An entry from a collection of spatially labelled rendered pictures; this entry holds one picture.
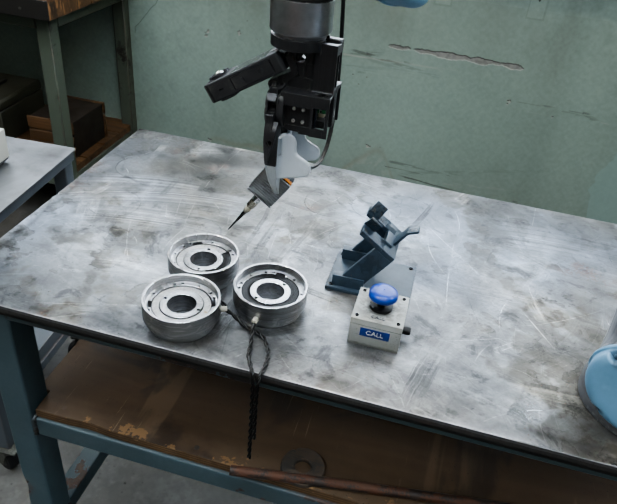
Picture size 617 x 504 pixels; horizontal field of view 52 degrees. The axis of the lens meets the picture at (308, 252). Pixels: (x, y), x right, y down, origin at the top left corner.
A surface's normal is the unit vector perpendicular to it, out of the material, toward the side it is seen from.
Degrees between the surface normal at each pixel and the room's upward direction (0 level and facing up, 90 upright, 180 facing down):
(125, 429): 0
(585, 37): 90
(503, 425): 0
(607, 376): 97
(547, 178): 90
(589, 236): 0
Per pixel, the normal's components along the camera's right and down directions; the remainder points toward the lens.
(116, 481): 0.09, -0.82
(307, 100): -0.25, 0.53
